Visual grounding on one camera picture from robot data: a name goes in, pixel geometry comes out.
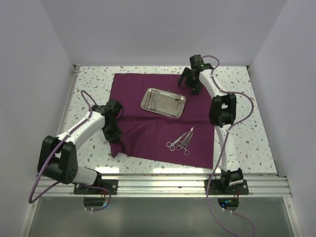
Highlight long steel scissors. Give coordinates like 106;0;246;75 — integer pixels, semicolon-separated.
166;132;187;151

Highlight steel hemostat forceps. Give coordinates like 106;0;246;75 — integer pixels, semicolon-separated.
181;132;194;156

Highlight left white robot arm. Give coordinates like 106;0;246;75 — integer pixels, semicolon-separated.
38;99;124;194

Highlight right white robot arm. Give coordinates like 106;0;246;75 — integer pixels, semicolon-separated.
177;54;243;194

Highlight steel instrument tray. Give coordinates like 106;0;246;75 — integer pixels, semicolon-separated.
140;88;186;118

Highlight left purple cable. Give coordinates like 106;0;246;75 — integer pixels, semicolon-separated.
29;90;111;212

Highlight purple cable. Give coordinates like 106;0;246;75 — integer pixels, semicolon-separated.
29;90;111;212
202;54;256;237

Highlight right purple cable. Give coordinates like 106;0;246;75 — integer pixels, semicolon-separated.
202;54;256;237

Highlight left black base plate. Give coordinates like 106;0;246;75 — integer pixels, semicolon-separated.
74;179;118;195

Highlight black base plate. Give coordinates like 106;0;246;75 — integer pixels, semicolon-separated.
74;179;118;195
204;179;249;195

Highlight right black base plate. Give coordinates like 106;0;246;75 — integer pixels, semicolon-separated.
204;179;249;195

